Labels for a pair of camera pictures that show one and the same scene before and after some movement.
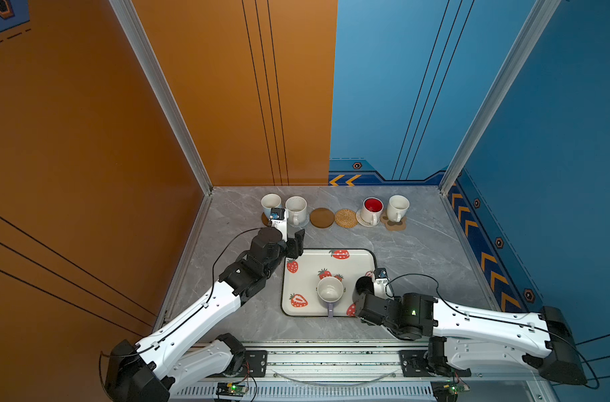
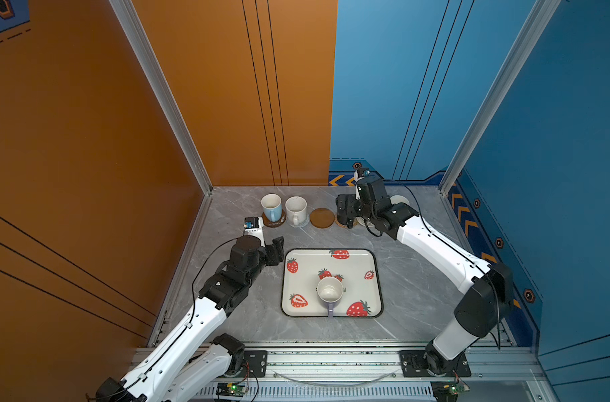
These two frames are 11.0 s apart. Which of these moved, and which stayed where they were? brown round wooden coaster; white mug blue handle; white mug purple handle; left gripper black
Moved: left gripper black
Stayed: brown round wooden coaster; white mug blue handle; white mug purple handle
